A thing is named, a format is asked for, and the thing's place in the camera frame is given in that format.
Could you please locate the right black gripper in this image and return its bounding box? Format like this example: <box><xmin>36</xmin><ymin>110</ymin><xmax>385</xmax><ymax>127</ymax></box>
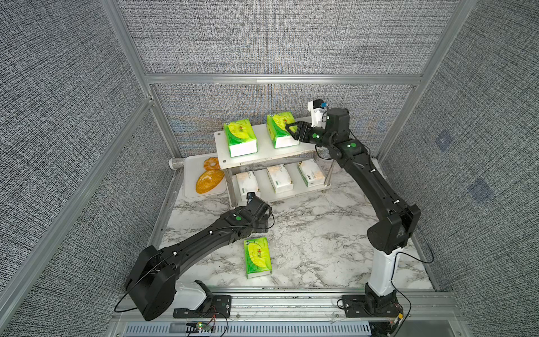
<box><xmin>288</xmin><ymin>121</ymin><xmax>339</xmax><ymax>153</ymax></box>

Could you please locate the green tissue pack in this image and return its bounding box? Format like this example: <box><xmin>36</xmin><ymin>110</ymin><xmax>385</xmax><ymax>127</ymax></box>
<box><xmin>223</xmin><ymin>119</ymin><xmax>258</xmax><ymax>158</ymax></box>
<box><xmin>244</xmin><ymin>237</ymin><xmax>272</xmax><ymax>279</ymax></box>
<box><xmin>266</xmin><ymin>112</ymin><xmax>300</xmax><ymax>149</ymax></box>

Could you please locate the white tissue pack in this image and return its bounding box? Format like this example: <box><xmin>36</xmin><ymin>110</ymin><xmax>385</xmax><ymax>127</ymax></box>
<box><xmin>298</xmin><ymin>159</ymin><xmax>326</xmax><ymax>188</ymax></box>
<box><xmin>236</xmin><ymin>171</ymin><xmax>261</xmax><ymax>202</ymax></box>
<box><xmin>267</xmin><ymin>164</ymin><xmax>293</xmax><ymax>194</ymax></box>

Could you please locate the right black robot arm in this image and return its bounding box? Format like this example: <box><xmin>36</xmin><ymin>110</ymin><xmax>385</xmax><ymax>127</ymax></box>
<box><xmin>286</xmin><ymin>108</ymin><xmax>421</xmax><ymax>297</ymax></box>

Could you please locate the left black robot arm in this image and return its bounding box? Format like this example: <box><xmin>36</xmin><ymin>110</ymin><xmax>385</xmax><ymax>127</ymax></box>
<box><xmin>125</xmin><ymin>196</ymin><xmax>275</xmax><ymax>321</ymax></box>

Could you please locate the white two-tier shelf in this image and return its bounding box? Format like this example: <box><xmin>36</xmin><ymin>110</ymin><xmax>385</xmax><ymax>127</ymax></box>
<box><xmin>214</xmin><ymin>124</ymin><xmax>335</xmax><ymax>208</ymax></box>

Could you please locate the orange bread loaf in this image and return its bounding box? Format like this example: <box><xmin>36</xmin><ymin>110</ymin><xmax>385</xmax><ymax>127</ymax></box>
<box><xmin>195</xmin><ymin>170</ymin><xmax>225</xmax><ymax>194</ymax></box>

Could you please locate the small orange bread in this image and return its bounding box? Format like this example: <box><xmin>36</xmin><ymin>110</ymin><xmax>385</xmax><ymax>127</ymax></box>
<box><xmin>203</xmin><ymin>157</ymin><xmax>220</xmax><ymax>171</ymax></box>

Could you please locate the white cutting board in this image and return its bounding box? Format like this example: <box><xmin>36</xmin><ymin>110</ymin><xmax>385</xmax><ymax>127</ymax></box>
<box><xmin>183</xmin><ymin>153</ymin><xmax>228</xmax><ymax>199</ymax></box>

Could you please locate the grey tube end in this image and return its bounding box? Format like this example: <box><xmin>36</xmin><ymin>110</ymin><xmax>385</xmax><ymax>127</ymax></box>
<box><xmin>168</xmin><ymin>157</ymin><xmax>185</xmax><ymax>171</ymax></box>

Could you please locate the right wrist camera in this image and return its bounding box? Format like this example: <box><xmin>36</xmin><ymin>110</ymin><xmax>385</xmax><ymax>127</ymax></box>
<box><xmin>307</xmin><ymin>99</ymin><xmax>328</xmax><ymax>128</ymax></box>

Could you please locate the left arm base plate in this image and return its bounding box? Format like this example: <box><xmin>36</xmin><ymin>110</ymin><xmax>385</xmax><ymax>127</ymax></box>
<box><xmin>173</xmin><ymin>295</ymin><xmax>232</xmax><ymax>319</ymax></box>

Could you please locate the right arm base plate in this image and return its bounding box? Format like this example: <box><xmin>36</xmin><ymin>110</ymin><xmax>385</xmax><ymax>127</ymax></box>
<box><xmin>342</xmin><ymin>295</ymin><xmax>402</xmax><ymax>319</ymax></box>

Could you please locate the aluminium front rail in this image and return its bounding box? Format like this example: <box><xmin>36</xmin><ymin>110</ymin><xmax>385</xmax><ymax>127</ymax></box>
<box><xmin>105</xmin><ymin>287</ymin><xmax>472</xmax><ymax>336</ymax></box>

